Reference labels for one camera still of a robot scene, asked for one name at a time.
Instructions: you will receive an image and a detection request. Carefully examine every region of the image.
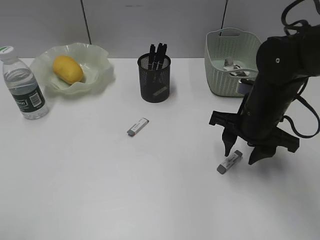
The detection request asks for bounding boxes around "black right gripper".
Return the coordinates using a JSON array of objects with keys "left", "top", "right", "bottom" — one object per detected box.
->
[{"left": 209, "top": 94, "right": 300, "bottom": 165}]

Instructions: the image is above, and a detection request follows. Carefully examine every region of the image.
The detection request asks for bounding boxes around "grey white eraser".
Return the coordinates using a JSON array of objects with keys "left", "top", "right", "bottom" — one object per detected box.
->
[
  {"left": 216, "top": 150, "right": 243, "bottom": 175},
  {"left": 153, "top": 86, "right": 168, "bottom": 97},
  {"left": 127, "top": 117, "right": 149, "bottom": 137}
]

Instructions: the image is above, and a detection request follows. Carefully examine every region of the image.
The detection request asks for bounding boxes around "white waste paper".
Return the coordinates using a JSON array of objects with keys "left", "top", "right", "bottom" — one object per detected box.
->
[{"left": 223, "top": 57, "right": 250, "bottom": 77}]

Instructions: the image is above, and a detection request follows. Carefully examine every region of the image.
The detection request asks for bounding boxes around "black marker pen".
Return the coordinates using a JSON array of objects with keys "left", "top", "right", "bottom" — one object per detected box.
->
[
  {"left": 148, "top": 44, "right": 157, "bottom": 71},
  {"left": 158, "top": 44, "right": 168, "bottom": 70},
  {"left": 153, "top": 43, "right": 165, "bottom": 70}
]

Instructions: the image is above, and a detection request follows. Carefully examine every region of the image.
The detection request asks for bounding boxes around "yellow mango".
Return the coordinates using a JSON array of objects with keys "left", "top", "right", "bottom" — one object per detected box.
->
[{"left": 52, "top": 55, "right": 84, "bottom": 85}]

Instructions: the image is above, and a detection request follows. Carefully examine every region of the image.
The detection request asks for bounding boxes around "clear water bottle green label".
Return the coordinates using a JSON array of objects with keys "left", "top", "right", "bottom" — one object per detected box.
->
[{"left": 0, "top": 46, "right": 49, "bottom": 120}]

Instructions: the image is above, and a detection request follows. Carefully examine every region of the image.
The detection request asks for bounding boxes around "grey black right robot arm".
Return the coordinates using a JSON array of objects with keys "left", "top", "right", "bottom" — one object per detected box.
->
[{"left": 209, "top": 25, "right": 320, "bottom": 165}]

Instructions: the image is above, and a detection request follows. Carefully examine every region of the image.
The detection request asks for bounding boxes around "pale green woven basket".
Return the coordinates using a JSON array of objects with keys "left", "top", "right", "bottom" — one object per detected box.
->
[{"left": 204, "top": 27, "right": 261, "bottom": 97}]

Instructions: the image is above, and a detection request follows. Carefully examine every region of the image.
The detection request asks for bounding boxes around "black mesh pen holder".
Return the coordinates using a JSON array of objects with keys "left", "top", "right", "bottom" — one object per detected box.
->
[{"left": 137, "top": 53, "right": 171, "bottom": 103}]

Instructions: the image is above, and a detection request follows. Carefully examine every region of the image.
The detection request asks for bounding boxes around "pale green wavy plate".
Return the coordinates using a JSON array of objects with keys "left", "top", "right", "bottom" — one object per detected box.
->
[{"left": 30, "top": 42, "right": 113, "bottom": 95}]

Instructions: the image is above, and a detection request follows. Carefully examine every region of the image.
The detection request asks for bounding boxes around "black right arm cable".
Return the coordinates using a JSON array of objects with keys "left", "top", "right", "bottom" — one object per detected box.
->
[{"left": 281, "top": 0, "right": 320, "bottom": 138}]

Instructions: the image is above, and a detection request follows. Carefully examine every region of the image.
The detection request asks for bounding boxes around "black wall cable right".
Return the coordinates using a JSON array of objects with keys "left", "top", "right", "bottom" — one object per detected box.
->
[{"left": 220, "top": 0, "right": 229, "bottom": 30}]

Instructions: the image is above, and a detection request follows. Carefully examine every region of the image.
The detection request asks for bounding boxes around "black wall cable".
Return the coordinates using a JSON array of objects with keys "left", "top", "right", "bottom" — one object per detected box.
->
[
  {"left": 80, "top": 0, "right": 92, "bottom": 45},
  {"left": 220, "top": 0, "right": 229, "bottom": 30}
]

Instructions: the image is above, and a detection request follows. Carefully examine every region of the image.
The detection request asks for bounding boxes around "black wall cable left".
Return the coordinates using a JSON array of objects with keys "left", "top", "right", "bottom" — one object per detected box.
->
[{"left": 80, "top": 0, "right": 92, "bottom": 45}]

